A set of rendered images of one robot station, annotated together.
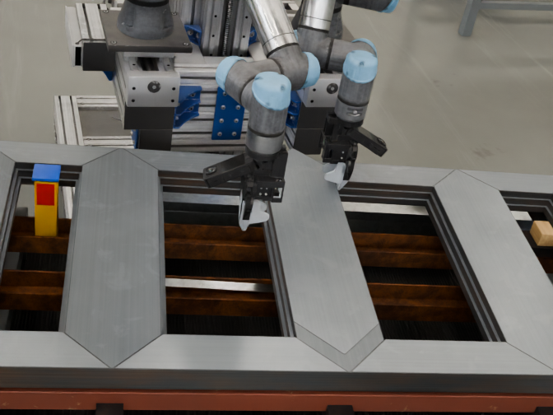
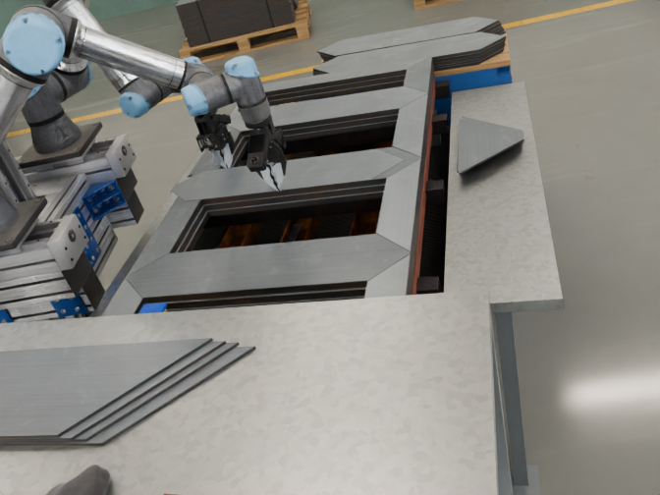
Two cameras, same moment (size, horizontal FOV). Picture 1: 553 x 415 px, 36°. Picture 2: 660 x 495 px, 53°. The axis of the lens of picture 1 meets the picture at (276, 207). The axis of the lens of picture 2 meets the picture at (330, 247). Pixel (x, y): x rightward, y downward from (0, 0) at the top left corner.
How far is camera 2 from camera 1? 1.50 m
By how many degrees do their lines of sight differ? 47
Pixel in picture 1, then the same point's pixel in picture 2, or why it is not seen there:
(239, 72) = (209, 84)
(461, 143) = not seen: hidden behind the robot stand
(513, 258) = (324, 105)
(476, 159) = not seen: hidden behind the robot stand
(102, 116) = not seen: outside the picture
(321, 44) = (148, 84)
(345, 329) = (381, 160)
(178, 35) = (20, 206)
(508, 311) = (372, 107)
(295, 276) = (323, 181)
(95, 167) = (149, 289)
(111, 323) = (360, 257)
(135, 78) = (61, 239)
